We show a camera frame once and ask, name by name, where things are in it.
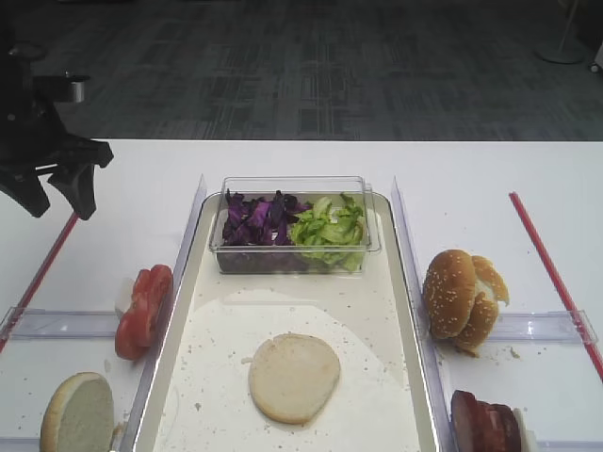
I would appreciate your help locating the white pusher block right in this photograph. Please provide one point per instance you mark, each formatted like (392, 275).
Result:
(528, 439)

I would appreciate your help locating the sesame bun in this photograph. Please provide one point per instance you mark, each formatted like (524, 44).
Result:
(449, 292)
(490, 290)

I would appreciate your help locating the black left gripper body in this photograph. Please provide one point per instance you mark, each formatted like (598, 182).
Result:
(31, 130)

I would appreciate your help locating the purple cabbage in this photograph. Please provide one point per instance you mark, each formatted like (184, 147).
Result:
(261, 222)

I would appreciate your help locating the bun slice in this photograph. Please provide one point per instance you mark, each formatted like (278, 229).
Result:
(79, 416)
(292, 377)

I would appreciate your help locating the red plastic strip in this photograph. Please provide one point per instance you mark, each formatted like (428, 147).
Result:
(556, 278)
(42, 268)

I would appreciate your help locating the white floor stand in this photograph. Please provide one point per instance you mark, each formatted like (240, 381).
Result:
(565, 52)

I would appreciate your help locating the clear left upper rail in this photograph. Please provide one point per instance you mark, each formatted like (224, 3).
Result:
(40, 324)

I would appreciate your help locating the clear rail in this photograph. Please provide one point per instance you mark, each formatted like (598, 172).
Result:
(569, 446)
(40, 324)
(560, 327)

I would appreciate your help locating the green lettuce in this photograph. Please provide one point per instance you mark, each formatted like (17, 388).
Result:
(334, 228)

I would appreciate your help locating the clear plastic container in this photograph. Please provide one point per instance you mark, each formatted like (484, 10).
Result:
(288, 259)

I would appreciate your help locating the tomato slices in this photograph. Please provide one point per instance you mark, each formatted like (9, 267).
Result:
(137, 330)

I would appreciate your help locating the meat patties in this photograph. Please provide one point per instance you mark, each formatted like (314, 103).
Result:
(483, 427)

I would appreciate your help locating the metal tray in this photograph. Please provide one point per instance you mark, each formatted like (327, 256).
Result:
(199, 398)

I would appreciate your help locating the right red plastic strip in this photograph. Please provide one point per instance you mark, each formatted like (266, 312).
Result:
(556, 278)

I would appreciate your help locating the clear left long divider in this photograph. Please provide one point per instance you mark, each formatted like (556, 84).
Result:
(165, 306)

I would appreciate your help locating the sesame bun rear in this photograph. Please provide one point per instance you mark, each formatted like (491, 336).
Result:
(490, 290)

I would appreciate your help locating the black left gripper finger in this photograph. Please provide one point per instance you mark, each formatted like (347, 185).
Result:
(26, 190)
(73, 175)

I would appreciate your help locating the left red plastic strip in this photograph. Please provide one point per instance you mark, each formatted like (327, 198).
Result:
(42, 268)

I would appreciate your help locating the clear right upper rail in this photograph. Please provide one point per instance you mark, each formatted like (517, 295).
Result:
(560, 327)

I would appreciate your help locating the clear right lower rail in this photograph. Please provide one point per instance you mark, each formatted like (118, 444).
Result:
(569, 446)

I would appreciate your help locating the sesame bun front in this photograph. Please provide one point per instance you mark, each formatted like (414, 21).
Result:
(449, 292)

